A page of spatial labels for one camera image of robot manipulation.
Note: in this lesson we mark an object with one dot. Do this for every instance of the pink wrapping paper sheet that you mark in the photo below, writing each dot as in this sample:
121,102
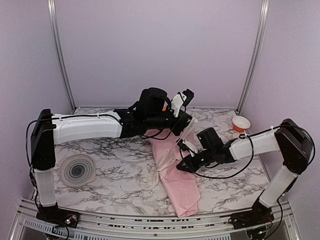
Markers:
182,190

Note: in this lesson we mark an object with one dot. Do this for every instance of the cream printed ribbon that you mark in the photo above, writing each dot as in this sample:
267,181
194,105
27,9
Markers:
165,154

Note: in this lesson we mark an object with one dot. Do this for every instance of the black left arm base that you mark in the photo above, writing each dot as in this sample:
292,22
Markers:
56,215

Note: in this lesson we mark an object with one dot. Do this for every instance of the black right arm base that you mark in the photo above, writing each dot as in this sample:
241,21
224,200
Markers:
259,214

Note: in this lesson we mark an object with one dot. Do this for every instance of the orange bowl white inside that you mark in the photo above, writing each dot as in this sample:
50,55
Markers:
240,123

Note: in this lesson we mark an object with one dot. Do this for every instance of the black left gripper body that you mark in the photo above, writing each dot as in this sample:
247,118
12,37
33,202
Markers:
155,121

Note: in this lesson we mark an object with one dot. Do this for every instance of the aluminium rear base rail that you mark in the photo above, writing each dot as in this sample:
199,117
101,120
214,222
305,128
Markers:
188,107

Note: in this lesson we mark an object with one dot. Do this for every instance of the aluminium frame post left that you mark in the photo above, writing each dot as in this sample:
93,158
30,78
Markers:
59,53

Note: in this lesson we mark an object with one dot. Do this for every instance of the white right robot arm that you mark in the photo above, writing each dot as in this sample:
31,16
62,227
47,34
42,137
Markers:
285,150

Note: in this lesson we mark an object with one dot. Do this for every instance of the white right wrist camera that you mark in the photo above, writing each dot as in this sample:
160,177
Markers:
186,145

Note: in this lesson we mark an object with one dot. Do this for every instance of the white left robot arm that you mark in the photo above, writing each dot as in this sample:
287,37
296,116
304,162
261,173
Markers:
52,130

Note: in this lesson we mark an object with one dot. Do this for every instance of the aluminium frame post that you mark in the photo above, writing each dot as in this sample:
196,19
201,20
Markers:
59,53
261,28

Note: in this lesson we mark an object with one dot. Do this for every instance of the aluminium front rail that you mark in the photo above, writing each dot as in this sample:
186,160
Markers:
103,226

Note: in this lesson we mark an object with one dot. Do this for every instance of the aluminium frame post right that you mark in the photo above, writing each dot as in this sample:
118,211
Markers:
261,28

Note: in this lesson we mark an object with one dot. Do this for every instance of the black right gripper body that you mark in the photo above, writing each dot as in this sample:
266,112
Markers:
209,158

